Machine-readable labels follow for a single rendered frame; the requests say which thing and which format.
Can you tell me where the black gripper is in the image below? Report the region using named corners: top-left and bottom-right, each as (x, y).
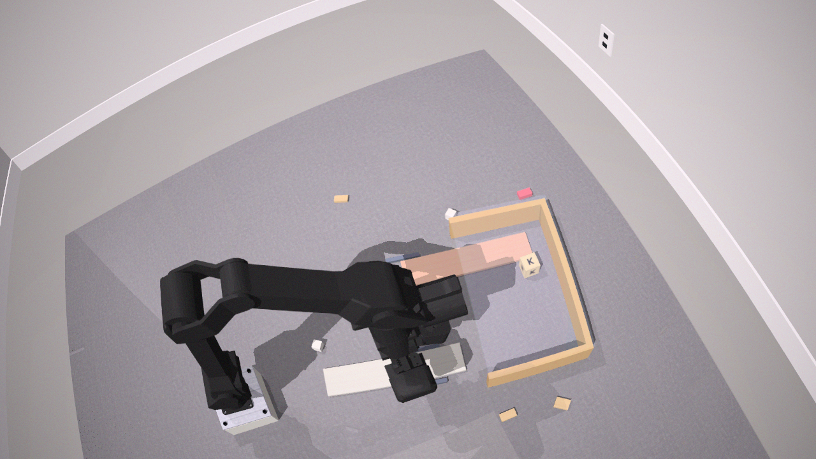
top-left (372, 327), bottom-right (437, 403)

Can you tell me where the white strip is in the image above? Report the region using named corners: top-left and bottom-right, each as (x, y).
top-left (323, 343), bottom-right (466, 397)

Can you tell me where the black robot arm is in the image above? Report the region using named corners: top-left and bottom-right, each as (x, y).
top-left (160, 258), bottom-right (468, 415)

